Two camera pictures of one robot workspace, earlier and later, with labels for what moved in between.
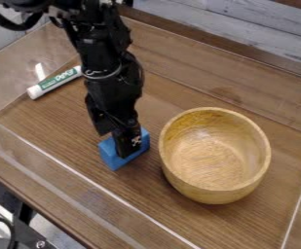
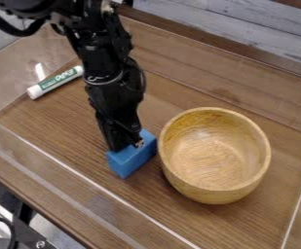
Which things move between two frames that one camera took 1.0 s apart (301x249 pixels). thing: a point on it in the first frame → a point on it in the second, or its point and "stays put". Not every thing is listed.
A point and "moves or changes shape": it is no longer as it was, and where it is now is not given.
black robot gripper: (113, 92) stays put
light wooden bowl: (214, 152) stays put
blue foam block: (110, 156) moves or changes shape
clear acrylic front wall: (66, 196) stays put
